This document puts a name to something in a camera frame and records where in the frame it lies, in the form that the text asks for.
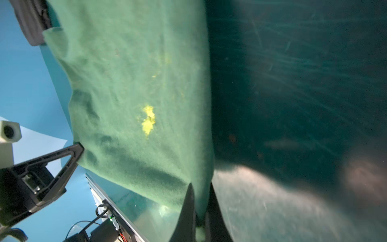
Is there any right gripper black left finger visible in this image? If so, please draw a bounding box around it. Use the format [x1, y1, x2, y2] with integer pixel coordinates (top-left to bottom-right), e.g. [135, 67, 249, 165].
[169, 184, 197, 242]

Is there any aluminium front rail base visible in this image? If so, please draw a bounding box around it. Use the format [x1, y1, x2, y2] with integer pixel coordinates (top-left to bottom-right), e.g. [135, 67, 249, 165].
[85, 174, 149, 242]

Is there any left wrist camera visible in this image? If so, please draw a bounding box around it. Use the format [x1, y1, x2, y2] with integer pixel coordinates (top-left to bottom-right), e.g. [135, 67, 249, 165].
[1, 121, 22, 169]

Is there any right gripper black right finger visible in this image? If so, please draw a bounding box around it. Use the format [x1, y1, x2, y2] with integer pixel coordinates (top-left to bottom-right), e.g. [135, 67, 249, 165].
[205, 184, 233, 242]

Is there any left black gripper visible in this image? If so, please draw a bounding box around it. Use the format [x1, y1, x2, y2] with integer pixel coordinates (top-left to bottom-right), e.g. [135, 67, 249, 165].
[1, 143, 85, 230]

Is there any folded black t-shirt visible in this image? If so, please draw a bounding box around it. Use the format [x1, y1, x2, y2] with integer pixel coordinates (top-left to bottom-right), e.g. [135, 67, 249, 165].
[9, 0, 52, 46]

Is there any dark green t-shirt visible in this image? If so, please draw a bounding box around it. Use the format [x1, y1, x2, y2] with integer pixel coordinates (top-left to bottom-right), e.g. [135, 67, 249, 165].
[44, 1, 214, 219]

